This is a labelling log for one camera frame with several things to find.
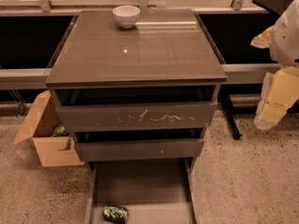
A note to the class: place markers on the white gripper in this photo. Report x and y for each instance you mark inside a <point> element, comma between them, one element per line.
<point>286,36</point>

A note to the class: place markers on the grey drawer cabinet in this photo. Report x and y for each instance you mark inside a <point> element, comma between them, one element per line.
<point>166,48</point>

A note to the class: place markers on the green item in box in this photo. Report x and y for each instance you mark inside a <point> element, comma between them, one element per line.
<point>59,131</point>

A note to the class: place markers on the top grey drawer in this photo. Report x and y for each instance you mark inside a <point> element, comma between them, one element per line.
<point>138,108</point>

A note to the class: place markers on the green soda can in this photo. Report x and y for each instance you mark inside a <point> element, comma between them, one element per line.
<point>115,213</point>

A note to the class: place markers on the middle grey drawer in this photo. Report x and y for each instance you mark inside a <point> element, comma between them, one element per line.
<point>139,145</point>

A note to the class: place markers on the bottom grey open drawer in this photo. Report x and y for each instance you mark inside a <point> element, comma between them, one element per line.
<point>153,191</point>

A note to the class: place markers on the white ceramic bowl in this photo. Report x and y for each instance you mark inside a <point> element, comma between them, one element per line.
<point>126,16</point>

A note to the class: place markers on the open cardboard box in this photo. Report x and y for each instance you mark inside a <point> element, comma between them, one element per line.
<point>39,125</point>

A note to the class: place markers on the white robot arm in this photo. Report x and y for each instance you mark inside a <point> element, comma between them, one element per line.
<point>280,91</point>

